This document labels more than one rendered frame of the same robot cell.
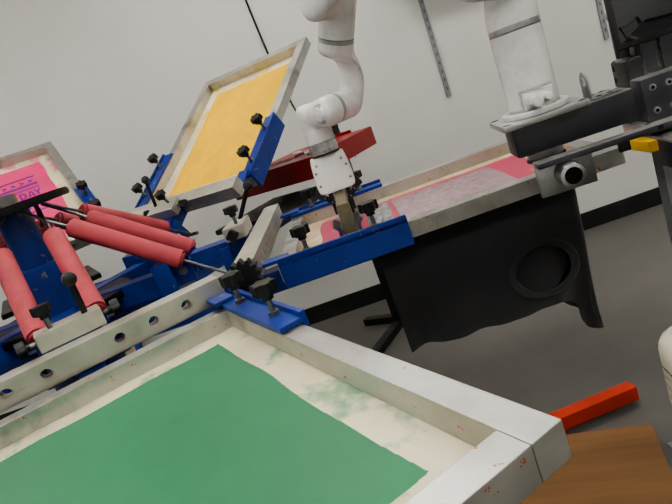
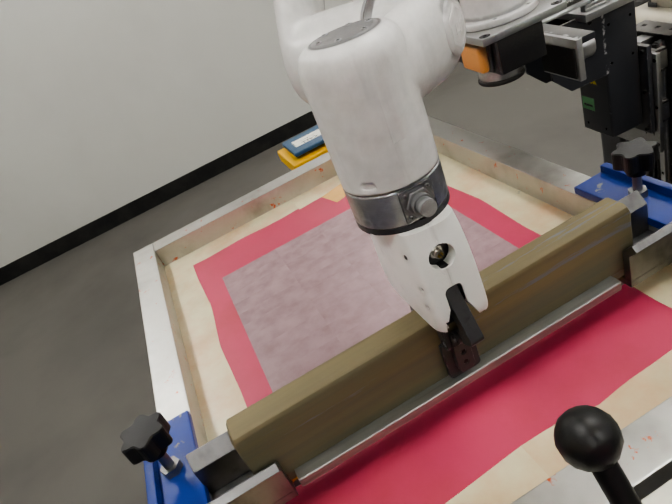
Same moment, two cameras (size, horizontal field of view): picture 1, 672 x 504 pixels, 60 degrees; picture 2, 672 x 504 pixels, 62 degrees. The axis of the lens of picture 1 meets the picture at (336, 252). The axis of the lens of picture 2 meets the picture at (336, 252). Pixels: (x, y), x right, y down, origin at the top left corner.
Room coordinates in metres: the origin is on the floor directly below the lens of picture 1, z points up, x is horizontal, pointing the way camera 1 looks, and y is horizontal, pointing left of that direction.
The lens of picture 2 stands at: (1.68, 0.29, 1.38)
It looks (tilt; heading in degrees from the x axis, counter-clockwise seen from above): 31 degrees down; 256
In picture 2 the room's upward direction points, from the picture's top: 24 degrees counter-clockwise
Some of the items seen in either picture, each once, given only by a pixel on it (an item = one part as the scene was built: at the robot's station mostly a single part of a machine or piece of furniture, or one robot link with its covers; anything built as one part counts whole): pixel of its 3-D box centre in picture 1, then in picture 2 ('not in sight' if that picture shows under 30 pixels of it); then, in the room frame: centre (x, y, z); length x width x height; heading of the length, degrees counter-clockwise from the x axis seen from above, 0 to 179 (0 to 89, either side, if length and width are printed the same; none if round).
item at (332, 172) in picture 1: (331, 169); (416, 249); (1.52, -0.06, 1.12); 0.10 x 0.08 x 0.11; 86
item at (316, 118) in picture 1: (322, 119); (394, 79); (1.49, -0.08, 1.25); 0.15 x 0.10 x 0.11; 43
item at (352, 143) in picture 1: (306, 161); not in sight; (2.76, -0.02, 1.06); 0.61 x 0.46 x 0.12; 146
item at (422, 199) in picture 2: (320, 148); (399, 188); (1.53, -0.06, 1.18); 0.09 x 0.07 x 0.03; 86
